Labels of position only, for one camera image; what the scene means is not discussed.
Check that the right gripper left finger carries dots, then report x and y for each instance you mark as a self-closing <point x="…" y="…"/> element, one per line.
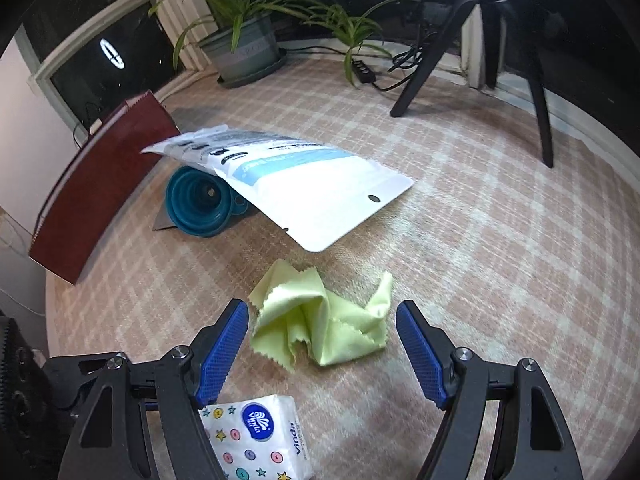
<point x="214" y="350"/>

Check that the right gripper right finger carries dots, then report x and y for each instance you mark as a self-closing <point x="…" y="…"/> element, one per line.
<point x="429" y="351"/>

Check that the yellow-green microfiber cloth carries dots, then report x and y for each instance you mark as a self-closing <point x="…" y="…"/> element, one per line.
<point x="294" y="307"/>

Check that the blue collapsible funnel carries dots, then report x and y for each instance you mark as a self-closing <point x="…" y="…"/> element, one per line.
<point x="201" y="204"/>

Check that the white plastic pouch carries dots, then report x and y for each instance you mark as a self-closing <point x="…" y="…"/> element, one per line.
<point x="316" y="192"/>

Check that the white tissue pack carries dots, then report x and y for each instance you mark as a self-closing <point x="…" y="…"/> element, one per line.
<point x="258" y="439"/>

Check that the grey foil sachet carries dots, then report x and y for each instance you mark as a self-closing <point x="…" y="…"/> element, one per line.
<point x="162" y="220"/>

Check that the dark red storage box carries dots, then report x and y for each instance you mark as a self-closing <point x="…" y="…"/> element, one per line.
<point x="96" y="184"/>

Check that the black power strip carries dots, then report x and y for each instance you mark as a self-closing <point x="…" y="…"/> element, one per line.
<point x="363" y="72"/>

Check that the potted spider plant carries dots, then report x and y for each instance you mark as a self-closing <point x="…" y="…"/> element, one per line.
<point x="237" y="20"/>

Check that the black tripod stand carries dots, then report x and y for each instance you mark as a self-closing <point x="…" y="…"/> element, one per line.
<point x="499" y="20"/>

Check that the white window frame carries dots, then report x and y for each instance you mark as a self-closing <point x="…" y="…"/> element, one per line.
<point x="173" y="18"/>

